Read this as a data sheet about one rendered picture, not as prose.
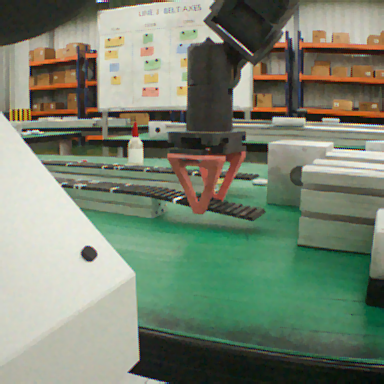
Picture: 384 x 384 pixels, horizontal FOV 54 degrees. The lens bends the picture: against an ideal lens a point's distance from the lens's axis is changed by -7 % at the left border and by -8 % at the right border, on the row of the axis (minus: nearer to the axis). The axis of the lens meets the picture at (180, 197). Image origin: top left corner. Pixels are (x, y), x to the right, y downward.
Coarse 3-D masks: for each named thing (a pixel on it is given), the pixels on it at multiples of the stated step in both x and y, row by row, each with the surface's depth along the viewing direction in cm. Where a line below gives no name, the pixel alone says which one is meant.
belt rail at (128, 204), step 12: (72, 192) 60; (84, 192) 59; (96, 192) 57; (108, 192) 56; (84, 204) 59; (96, 204) 58; (108, 204) 57; (120, 204) 57; (132, 204) 56; (144, 204) 54; (156, 204) 54; (144, 216) 54; (156, 216) 55
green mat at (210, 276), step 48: (240, 192) 71; (144, 240) 44; (192, 240) 44; (240, 240) 44; (288, 240) 44; (144, 288) 32; (192, 288) 32; (240, 288) 32; (288, 288) 32; (336, 288) 31; (192, 336) 25; (240, 336) 25; (288, 336) 24; (336, 336) 24
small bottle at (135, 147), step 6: (132, 132) 100; (138, 132) 100; (132, 138) 100; (138, 138) 101; (132, 144) 100; (138, 144) 100; (132, 150) 100; (138, 150) 100; (132, 156) 100; (138, 156) 100; (132, 162) 100; (138, 162) 101
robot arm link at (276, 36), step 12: (216, 0) 44; (216, 12) 45; (216, 24) 48; (228, 36) 45; (276, 36) 44; (240, 48) 45; (264, 48) 44; (240, 60) 51; (252, 60) 45; (240, 72) 55
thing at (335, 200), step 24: (312, 168) 40; (336, 168) 40; (360, 168) 44; (312, 192) 40; (336, 192) 40; (360, 192) 39; (312, 216) 42; (336, 216) 40; (360, 216) 38; (312, 240) 41; (336, 240) 40; (360, 240) 39
